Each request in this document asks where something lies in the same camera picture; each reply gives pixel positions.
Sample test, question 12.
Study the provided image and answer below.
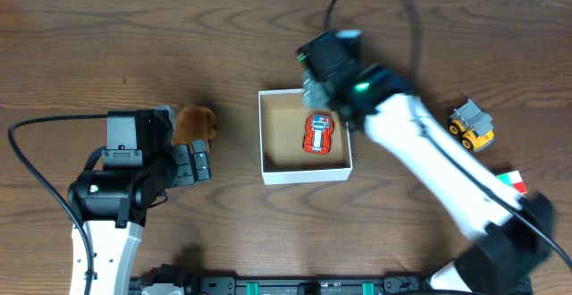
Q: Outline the red toy fire truck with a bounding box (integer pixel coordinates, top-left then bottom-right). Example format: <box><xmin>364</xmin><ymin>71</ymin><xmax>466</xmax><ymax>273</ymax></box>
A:
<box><xmin>303</xmin><ymin>112</ymin><xmax>334</xmax><ymax>155</ymax></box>

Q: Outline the yellow toy dump truck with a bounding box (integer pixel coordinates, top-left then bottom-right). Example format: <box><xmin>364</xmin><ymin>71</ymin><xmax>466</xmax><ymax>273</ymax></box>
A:
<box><xmin>448</xmin><ymin>99</ymin><xmax>495</xmax><ymax>152</ymax></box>

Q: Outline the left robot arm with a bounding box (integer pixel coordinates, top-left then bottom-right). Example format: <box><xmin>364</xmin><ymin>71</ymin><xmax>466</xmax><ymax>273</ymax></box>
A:
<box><xmin>68</xmin><ymin>139</ymin><xmax>211</xmax><ymax>294</ymax></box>

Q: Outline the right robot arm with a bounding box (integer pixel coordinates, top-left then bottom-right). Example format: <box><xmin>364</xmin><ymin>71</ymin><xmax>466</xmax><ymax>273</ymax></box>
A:
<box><xmin>303</xmin><ymin>61</ymin><xmax>557</xmax><ymax>294</ymax></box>

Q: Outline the white cardboard box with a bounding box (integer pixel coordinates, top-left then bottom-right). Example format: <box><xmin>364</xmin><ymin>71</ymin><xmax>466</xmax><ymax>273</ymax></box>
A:
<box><xmin>258</xmin><ymin>88</ymin><xmax>353</xmax><ymax>185</ymax></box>

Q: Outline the brown plush toy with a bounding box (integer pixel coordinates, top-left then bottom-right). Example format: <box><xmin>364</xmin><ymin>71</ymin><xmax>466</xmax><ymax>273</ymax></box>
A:
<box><xmin>171</xmin><ymin>105</ymin><xmax>216</xmax><ymax>150</ymax></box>

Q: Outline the colourful puzzle cube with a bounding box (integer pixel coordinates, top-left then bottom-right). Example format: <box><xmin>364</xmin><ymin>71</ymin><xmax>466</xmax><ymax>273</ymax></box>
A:
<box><xmin>497</xmin><ymin>170</ymin><xmax>527</xmax><ymax>195</ymax></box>

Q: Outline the black right camera box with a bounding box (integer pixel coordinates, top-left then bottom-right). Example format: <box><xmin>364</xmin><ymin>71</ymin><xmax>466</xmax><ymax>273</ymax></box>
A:
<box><xmin>296</xmin><ymin>29</ymin><xmax>362</xmax><ymax>82</ymax></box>

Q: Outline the black camera box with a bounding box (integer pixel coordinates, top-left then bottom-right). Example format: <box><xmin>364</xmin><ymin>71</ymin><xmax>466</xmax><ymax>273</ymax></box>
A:
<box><xmin>296</xmin><ymin>29</ymin><xmax>362</xmax><ymax>82</ymax></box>
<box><xmin>102</xmin><ymin>105</ymin><xmax>175</xmax><ymax>171</ymax></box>

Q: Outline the black left camera box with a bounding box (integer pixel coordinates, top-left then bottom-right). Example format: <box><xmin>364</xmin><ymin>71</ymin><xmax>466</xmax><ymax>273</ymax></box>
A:
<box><xmin>102</xmin><ymin>105</ymin><xmax>175</xmax><ymax>171</ymax></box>

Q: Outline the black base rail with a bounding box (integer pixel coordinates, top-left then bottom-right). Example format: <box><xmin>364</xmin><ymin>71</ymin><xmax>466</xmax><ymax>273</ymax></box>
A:
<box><xmin>129</xmin><ymin>263</ymin><xmax>537</xmax><ymax>295</ymax></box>

